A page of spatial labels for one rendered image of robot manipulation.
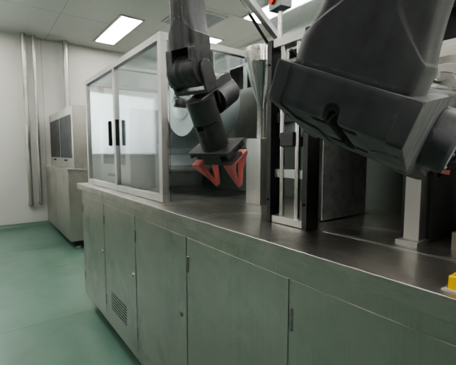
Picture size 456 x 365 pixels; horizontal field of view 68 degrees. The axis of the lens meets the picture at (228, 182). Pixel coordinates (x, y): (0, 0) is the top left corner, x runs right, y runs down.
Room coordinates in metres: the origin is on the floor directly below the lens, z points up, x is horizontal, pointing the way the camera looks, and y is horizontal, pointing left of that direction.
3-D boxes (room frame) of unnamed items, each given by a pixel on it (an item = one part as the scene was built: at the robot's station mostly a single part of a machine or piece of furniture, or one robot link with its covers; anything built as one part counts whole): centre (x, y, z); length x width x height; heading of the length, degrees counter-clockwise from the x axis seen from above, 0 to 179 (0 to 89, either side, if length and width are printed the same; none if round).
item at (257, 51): (1.41, -0.14, 1.50); 0.14 x 0.14 x 0.06
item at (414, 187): (0.77, -0.43, 1.05); 0.06 x 0.05 x 0.31; 126
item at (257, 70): (1.41, -0.14, 1.18); 0.14 x 0.14 x 0.57
